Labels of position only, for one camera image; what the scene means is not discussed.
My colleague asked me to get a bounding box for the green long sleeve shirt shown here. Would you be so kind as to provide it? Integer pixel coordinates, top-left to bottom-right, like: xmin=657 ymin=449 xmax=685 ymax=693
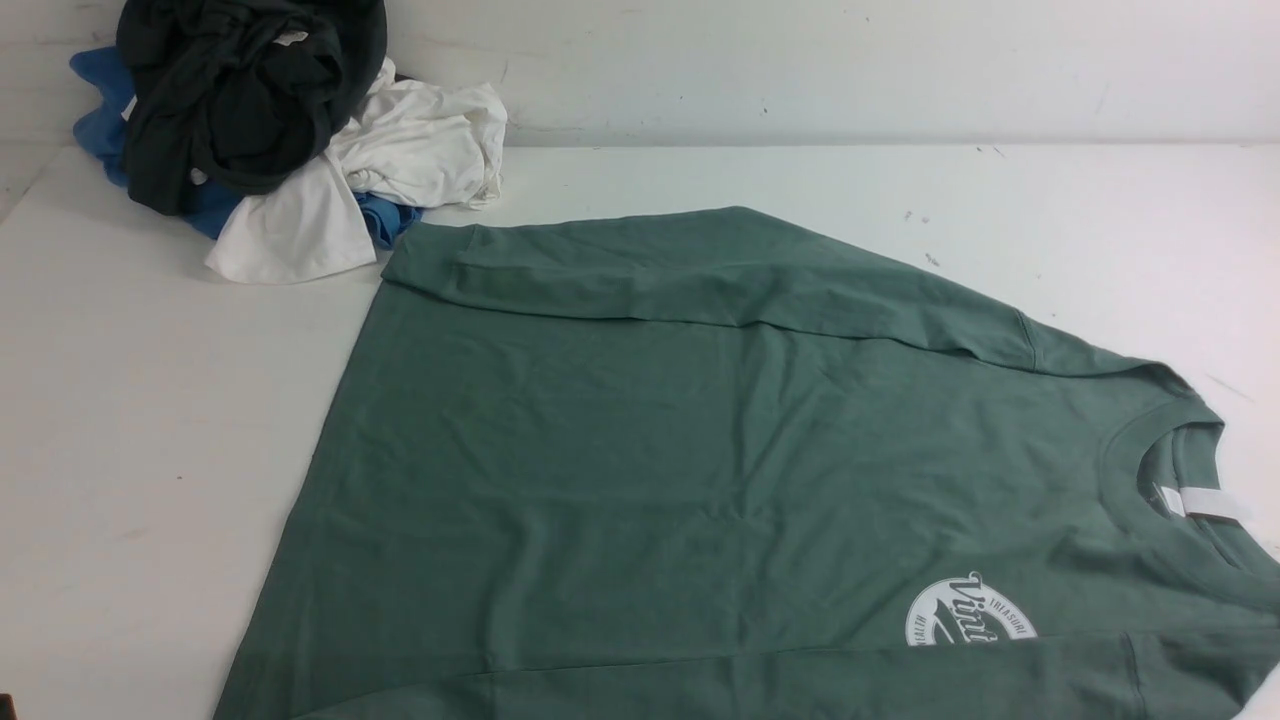
xmin=214 ymin=208 xmax=1277 ymax=719

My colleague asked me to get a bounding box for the black crumpled garment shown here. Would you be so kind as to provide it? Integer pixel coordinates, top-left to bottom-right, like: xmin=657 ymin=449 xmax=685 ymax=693
xmin=116 ymin=1 xmax=388 ymax=217

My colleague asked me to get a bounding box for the white crumpled shirt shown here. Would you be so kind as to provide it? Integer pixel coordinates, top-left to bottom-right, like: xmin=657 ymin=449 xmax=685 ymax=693
xmin=205 ymin=60 xmax=508 ymax=284

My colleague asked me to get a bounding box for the blue crumpled garment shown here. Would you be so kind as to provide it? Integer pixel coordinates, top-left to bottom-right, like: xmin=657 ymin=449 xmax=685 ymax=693
xmin=69 ymin=46 xmax=424 ymax=251

